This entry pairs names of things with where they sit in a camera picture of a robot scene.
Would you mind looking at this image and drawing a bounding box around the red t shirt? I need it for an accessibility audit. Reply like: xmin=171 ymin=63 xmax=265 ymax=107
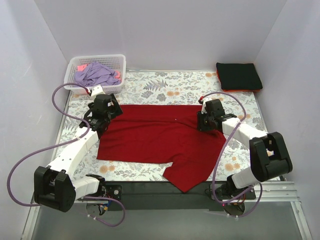
xmin=97 ymin=104 xmax=226 ymax=193

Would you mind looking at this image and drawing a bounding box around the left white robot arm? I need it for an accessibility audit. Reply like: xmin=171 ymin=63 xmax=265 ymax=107
xmin=34 ymin=94 xmax=123 ymax=212

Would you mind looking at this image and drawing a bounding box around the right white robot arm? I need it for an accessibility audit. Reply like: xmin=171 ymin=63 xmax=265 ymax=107
xmin=197 ymin=97 xmax=293 ymax=199

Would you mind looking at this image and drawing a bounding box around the floral patterned table mat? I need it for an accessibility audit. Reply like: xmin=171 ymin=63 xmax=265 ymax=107
xmin=58 ymin=71 xmax=268 ymax=181

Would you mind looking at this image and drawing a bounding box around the purple t shirt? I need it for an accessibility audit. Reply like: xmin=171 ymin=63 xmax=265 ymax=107
xmin=74 ymin=62 xmax=122 ymax=87

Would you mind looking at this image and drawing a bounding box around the white plastic laundry basket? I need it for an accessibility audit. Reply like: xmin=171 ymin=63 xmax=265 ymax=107
xmin=64 ymin=54 xmax=126 ymax=95

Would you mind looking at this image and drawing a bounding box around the pink t shirt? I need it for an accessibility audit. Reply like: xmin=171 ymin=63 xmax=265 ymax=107
xmin=77 ymin=64 xmax=88 ymax=72

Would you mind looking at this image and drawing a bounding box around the folded black t shirt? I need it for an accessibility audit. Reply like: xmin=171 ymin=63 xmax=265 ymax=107
xmin=216 ymin=62 xmax=263 ymax=92

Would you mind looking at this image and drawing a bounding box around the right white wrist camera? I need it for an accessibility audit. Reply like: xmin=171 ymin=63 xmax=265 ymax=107
xmin=198 ymin=96 xmax=212 ymax=114

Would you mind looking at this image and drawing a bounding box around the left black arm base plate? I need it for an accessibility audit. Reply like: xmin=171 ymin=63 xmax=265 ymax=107
xmin=79 ymin=184 xmax=123 ymax=201

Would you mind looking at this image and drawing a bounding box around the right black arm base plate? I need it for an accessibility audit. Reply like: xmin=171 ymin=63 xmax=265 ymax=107
xmin=214 ymin=184 xmax=256 ymax=216

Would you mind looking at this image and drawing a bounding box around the aluminium frame rail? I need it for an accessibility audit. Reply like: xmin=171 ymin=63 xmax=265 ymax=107
xmin=30 ymin=181 xmax=301 ymax=205

